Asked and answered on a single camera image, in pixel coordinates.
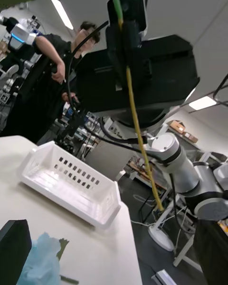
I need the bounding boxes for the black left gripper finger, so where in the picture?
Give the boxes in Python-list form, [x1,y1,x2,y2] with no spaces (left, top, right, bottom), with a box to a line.
[0,219,32,285]

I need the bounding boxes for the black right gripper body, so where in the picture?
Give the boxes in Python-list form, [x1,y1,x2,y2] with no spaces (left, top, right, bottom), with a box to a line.
[76,34,200,114]

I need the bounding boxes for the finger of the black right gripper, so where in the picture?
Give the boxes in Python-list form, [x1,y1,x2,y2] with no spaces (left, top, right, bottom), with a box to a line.
[122,21,153,84]
[105,26,127,92]

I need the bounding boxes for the ceiling light panel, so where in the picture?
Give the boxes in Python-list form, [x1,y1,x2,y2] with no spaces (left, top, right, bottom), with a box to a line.
[50,0,74,30]
[189,96,217,111]

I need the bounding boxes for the brown cardboard box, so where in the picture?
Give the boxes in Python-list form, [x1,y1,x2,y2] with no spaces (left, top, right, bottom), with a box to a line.
[182,132,199,143]
[167,120,186,134]

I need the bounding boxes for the shelf with electronic goods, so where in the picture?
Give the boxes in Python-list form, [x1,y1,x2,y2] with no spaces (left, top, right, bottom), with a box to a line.
[56,99,112,157]

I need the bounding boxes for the shallow white perforated box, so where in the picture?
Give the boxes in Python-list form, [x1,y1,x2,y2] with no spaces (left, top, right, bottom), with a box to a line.
[17,140,122,228]

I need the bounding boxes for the grey background robot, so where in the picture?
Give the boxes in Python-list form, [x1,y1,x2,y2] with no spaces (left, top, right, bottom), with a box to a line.
[0,15,41,100]

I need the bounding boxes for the white floor stand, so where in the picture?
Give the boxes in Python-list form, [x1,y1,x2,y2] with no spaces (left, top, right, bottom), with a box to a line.
[133,190,176,252]

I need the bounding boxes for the right arm wrist camera box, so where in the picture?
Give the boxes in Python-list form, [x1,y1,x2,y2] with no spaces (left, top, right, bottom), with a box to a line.
[106,0,147,33]

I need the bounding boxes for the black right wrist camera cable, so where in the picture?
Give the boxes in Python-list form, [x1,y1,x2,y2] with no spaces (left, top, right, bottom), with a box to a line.
[66,20,152,157]

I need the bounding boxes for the white desk frame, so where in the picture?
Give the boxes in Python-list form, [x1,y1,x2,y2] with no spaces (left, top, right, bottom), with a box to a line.
[172,230,204,274]

